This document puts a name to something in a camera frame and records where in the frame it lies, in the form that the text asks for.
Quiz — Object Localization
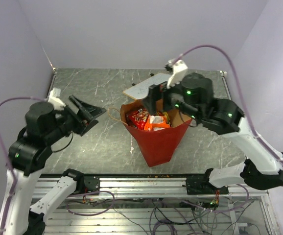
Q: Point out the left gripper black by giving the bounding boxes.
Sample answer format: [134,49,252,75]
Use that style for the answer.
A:
[46,93,107,142]

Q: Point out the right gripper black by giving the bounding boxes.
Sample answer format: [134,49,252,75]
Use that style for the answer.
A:
[141,72,201,121]

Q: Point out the orange reeses snack bag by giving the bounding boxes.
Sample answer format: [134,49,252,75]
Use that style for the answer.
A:
[144,115,170,131]

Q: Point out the red skittles snack bag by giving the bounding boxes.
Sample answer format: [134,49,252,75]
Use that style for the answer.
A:
[125,107,149,130]

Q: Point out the red paper bag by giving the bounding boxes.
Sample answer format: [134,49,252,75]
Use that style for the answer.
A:
[107,100,192,167]

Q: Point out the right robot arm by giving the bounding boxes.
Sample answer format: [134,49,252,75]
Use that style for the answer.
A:
[142,73,283,194]

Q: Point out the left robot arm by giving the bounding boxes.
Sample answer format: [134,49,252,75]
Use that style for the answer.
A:
[0,95,106,235]

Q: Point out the yellow snack packet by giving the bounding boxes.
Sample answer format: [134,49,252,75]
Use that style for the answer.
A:
[158,112,171,126]

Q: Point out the small whiteboard yellow frame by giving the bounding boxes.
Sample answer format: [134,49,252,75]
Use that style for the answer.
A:
[122,73,170,100]

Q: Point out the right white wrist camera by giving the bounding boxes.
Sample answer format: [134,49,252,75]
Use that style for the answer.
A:
[165,60,188,89]

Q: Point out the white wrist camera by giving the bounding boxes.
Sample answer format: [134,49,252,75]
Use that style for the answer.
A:
[47,88,66,111]
[165,60,188,89]

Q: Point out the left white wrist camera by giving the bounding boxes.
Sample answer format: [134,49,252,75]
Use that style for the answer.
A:
[47,88,66,111]

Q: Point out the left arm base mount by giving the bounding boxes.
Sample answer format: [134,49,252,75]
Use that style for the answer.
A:
[62,168,100,195]

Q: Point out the aluminium rail frame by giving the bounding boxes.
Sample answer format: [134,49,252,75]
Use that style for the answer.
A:
[45,175,281,235]

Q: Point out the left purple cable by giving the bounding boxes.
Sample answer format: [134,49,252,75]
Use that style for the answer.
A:
[0,96,49,233]

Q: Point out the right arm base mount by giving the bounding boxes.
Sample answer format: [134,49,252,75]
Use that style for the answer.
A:
[182,168,229,195]

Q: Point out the loose wires under table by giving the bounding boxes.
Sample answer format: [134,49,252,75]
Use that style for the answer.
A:
[65,188,255,235]

